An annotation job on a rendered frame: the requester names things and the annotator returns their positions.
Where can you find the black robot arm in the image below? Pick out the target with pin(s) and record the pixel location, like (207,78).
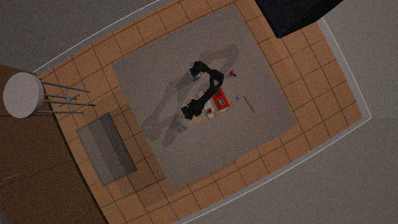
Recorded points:
(196,106)

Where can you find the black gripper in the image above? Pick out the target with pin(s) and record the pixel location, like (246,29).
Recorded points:
(184,110)

